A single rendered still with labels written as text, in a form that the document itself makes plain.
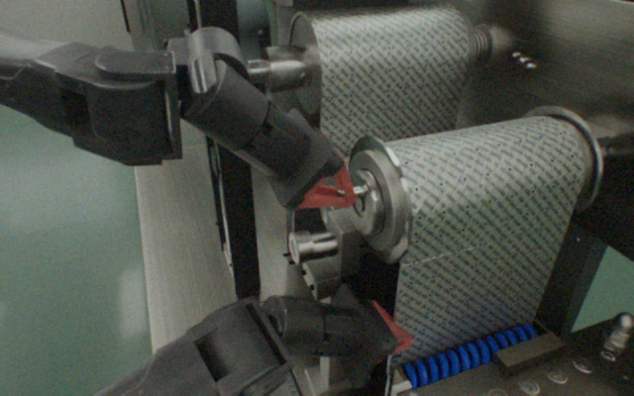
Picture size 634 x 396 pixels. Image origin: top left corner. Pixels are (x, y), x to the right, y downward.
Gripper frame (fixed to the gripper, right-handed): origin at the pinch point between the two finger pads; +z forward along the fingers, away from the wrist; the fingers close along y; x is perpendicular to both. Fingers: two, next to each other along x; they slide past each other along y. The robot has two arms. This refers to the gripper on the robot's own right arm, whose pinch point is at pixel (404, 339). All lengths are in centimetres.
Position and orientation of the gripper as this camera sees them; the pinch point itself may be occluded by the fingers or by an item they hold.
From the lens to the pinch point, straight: 60.9
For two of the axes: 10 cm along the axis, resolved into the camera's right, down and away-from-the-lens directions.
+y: 3.6, 5.0, -7.9
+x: 4.6, -8.3, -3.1
